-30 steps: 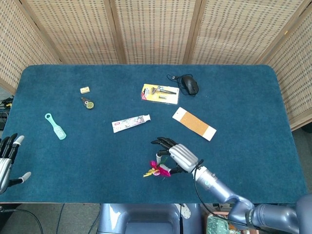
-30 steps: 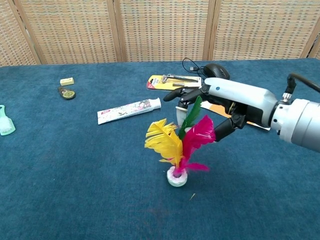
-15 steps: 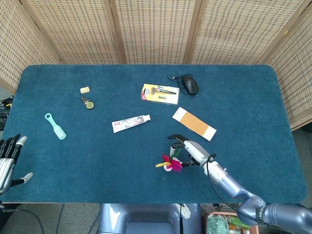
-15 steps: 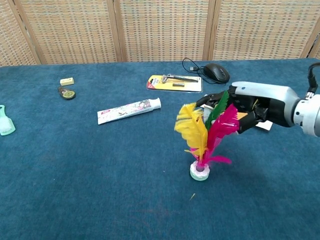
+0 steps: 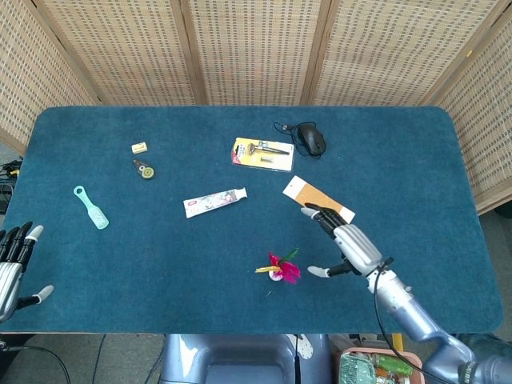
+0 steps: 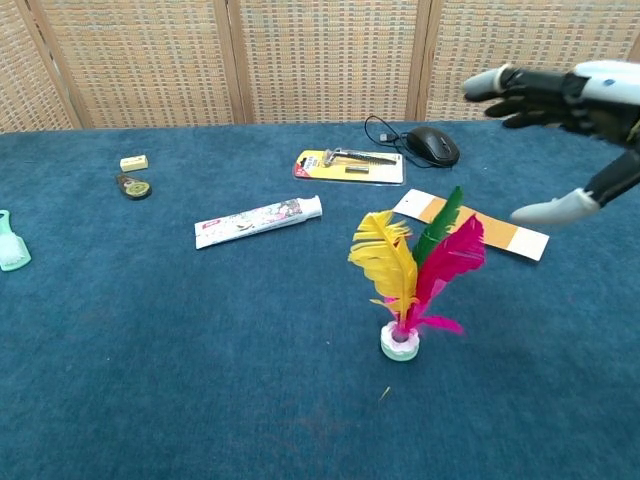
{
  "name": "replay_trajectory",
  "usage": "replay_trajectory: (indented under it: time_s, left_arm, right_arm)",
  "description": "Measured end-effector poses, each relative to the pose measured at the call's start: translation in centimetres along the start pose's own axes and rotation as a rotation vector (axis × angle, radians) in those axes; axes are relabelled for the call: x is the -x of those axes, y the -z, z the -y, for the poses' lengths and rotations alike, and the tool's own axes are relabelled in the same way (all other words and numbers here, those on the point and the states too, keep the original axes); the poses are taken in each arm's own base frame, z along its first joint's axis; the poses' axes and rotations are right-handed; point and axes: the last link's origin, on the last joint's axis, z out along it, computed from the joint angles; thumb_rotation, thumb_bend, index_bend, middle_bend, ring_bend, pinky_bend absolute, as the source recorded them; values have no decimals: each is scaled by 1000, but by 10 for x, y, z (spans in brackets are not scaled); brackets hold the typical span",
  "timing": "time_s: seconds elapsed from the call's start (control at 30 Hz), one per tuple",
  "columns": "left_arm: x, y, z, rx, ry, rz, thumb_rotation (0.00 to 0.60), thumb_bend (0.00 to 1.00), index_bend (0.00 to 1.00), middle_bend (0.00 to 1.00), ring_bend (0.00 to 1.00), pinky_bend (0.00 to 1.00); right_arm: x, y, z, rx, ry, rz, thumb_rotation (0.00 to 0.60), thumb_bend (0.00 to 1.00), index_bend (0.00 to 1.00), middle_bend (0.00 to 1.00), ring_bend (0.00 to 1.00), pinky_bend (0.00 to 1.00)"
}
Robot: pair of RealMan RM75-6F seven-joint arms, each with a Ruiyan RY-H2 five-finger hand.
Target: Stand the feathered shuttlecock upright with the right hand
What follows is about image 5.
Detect blue carpet table cover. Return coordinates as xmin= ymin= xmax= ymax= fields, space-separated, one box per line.
xmin=0 ymin=105 xmax=504 ymax=335

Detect woven wicker folding screen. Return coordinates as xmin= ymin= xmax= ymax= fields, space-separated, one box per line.
xmin=0 ymin=0 xmax=512 ymax=216

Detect silver blue robot torso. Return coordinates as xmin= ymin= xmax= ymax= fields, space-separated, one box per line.
xmin=159 ymin=334 xmax=333 ymax=384

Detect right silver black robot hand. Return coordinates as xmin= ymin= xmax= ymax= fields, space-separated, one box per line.
xmin=300 ymin=202 xmax=385 ymax=279

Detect black mouse cable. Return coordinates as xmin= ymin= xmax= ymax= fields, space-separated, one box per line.
xmin=273 ymin=121 xmax=323 ymax=160

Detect black floor cables and devices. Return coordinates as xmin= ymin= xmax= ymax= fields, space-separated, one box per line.
xmin=0 ymin=158 xmax=24 ymax=215

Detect black computer mouse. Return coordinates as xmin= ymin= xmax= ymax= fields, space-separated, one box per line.
xmin=298 ymin=123 xmax=327 ymax=157

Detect pink plastic bin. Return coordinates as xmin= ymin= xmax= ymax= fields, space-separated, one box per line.
xmin=339 ymin=346 xmax=426 ymax=384

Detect thin black floor cable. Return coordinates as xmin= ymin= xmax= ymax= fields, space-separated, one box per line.
xmin=0 ymin=342 xmax=72 ymax=384

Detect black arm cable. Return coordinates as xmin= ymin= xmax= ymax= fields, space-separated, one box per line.
xmin=366 ymin=257 xmax=453 ymax=384

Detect green patterned packet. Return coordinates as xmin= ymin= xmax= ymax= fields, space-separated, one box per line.
xmin=341 ymin=353 xmax=378 ymax=384

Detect razor in yellow blister pack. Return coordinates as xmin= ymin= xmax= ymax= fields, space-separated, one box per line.
xmin=230 ymin=137 xmax=296 ymax=173

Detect dark correction tape dispenser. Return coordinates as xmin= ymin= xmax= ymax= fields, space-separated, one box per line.
xmin=132 ymin=159 xmax=157 ymax=180

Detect mint green plastic brush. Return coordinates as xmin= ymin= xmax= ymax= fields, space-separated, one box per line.
xmin=73 ymin=185 xmax=110 ymax=230

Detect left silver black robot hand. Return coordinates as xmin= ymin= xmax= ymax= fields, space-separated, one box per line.
xmin=0 ymin=221 xmax=55 ymax=324

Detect colourful feather shuttlecock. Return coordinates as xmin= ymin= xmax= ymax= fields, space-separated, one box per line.
xmin=254 ymin=248 xmax=302 ymax=285

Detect white toothpaste tube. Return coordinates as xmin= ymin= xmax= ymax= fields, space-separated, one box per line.
xmin=182 ymin=186 xmax=248 ymax=219

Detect white card with tan sandpaper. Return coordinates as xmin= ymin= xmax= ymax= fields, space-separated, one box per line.
xmin=282 ymin=175 xmax=356 ymax=224

